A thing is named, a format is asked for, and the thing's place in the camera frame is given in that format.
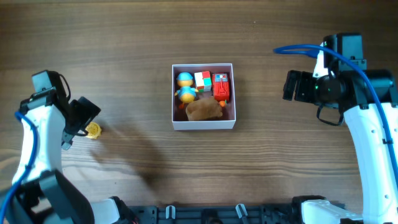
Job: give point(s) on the white box pink interior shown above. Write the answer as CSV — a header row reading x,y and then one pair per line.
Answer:
x,y
179,118

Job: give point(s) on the yellow plastic wheel toy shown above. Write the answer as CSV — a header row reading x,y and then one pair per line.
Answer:
x,y
94,130

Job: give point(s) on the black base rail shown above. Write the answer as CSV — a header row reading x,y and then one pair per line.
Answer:
x,y
266,213

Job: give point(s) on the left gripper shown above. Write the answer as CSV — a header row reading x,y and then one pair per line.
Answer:
x,y
88,112

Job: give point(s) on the red toy truck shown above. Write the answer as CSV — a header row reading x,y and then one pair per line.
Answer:
x,y
221,91

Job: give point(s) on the brown plush toy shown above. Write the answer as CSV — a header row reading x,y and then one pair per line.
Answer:
x,y
205,109

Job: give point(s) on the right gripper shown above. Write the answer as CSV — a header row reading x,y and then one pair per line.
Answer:
x,y
298,86

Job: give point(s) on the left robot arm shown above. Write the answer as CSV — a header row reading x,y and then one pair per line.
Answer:
x,y
40,193

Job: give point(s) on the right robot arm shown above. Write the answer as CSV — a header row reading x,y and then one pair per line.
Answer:
x,y
367,103

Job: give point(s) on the small colourful puzzle cube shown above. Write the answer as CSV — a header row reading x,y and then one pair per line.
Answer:
x,y
203,81

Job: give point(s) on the yellow toy duck blue hat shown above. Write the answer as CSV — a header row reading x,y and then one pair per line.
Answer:
x,y
186,94

